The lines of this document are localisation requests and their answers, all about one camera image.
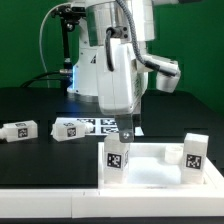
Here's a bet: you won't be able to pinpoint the white square table top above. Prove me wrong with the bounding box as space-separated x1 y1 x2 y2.
98 142 224 191

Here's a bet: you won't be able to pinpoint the white sheet with tags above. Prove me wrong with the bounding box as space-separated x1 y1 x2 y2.
54 116 145 137

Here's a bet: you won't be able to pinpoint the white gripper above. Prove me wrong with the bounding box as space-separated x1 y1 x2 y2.
96 39 148 143

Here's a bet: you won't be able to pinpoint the black cables on table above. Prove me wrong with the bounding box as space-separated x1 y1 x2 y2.
20 70 73 89

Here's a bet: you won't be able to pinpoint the grey cable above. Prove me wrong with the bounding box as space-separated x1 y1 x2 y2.
38 2 72 89

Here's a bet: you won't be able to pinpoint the black camera on stand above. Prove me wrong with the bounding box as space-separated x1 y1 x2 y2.
51 4 86 90

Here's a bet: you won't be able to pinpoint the white L-shaped obstacle fence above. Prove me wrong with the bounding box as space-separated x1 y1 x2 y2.
0 189 224 219

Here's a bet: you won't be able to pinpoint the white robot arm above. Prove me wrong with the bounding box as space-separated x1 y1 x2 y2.
68 0 200 143

